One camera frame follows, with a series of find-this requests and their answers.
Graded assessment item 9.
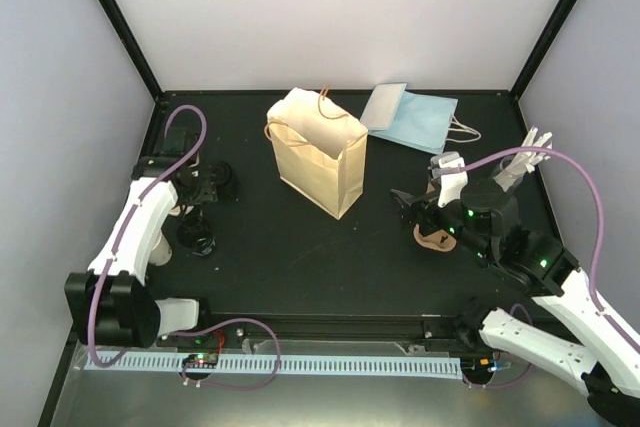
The small circuit board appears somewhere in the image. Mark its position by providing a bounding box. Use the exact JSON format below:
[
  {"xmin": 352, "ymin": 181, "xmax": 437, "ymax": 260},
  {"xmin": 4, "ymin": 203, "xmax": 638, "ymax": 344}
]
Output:
[
  {"xmin": 182, "ymin": 353, "xmax": 219, "ymax": 369},
  {"xmin": 460, "ymin": 354, "xmax": 512, "ymax": 373}
]

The blue paper bag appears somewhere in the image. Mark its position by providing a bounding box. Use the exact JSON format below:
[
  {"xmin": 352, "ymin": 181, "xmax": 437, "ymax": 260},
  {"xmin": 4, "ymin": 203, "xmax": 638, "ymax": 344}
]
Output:
[{"xmin": 360, "ymin": 92, "xmax": 482, "ymax": 154}]

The brown paper bag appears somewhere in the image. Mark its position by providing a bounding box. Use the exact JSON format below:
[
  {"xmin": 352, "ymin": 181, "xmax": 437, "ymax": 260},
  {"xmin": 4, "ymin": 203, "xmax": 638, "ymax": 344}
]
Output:
[{"xmin": 264, "ymin": 88, "xmax": 368, "ymax": 220}]

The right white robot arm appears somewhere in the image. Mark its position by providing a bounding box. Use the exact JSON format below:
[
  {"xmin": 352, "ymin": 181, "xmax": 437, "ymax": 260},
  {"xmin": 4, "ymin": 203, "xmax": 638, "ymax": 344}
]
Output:
[{"xmin": 391, "ymin": 179, "xmax": 639, "ymax": 426}]

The right black frame post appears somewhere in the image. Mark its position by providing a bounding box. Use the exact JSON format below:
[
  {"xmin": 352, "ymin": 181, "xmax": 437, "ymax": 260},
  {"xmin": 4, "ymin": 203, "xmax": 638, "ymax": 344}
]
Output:
[{"xmin": 510, "ymin": 0, "xmax": 578, "ymax": 100}]

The left small circuit board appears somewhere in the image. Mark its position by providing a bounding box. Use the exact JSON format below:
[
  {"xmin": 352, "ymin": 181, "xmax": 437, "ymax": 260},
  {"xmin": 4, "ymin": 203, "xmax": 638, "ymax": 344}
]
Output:
[{"xmin": 182, "ymin": 353, "xmax": 219, "ymax": 369}]

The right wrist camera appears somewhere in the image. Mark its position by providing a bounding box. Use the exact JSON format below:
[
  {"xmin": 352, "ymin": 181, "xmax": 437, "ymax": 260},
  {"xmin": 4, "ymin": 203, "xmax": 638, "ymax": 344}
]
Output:
[{"xmin": 430, "ymin": 151, "xmax": 468, "ymax": 208}]

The single paper cup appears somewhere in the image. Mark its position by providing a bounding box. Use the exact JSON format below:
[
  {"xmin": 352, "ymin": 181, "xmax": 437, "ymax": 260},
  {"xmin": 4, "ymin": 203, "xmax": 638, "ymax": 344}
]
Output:
[{"xmin": 168, "ymin": 204, "xmax": 185, "ymax": 217}]

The light blue cable duct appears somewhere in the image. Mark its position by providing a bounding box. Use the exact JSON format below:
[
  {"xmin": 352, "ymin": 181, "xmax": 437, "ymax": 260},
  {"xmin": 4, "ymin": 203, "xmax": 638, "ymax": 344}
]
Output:
[{"xmin": 110, "ymin": 351, "xmax": 463, "ymax": 380}]

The black mounting rail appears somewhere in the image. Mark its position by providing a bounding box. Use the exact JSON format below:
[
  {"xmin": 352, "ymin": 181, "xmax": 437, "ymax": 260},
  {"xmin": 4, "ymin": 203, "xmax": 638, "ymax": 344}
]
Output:
[{"xmin": 168, "ymin": 313, "xmax": 459, "ymax": 350}]

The paper cup stack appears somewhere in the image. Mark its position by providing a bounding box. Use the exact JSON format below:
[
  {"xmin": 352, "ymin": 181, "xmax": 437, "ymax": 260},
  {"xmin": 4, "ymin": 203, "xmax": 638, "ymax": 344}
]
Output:
[{"xmin": 148, "ymin": 231, "xmax": 173, "ymax": 266}]

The left black frame post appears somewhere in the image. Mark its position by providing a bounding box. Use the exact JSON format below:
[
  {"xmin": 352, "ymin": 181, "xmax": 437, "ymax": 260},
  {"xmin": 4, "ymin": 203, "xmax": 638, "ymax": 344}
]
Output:
[{"xmin": 98, "ymin": 0, "xmax": 163, "ymax": 100}]

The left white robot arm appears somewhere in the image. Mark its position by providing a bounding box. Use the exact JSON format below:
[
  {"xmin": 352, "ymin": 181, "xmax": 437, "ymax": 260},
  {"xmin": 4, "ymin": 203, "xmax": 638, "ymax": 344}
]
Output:
[{"xmin": 64, "ymin": 127, "xmax": 232, "ymax": 348}]

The right small circuit board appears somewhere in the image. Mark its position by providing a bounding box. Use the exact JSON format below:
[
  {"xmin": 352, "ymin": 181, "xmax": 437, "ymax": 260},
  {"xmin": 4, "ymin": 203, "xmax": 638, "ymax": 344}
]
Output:
[{"xmin": 460, "ymin": 354, "xmax": 512, "ymax": 373}]

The black cup lids stack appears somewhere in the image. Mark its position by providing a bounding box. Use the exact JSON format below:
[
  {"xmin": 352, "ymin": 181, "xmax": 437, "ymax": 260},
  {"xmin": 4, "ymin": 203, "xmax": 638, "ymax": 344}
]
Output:
[{"xmin": 211, "ymin": 161, "xmax": 237, "ymax": 199}]

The black frame post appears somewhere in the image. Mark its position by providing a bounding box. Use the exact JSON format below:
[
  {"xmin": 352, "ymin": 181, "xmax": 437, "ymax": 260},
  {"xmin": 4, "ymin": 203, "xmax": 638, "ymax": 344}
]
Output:
[
  {"xmin": 98, "ymin": 0, "xmax": 163, "ymax": 100},
  {"xmin": 510, "ymin": 0, "xmax": 578, "ymax": 100}
]

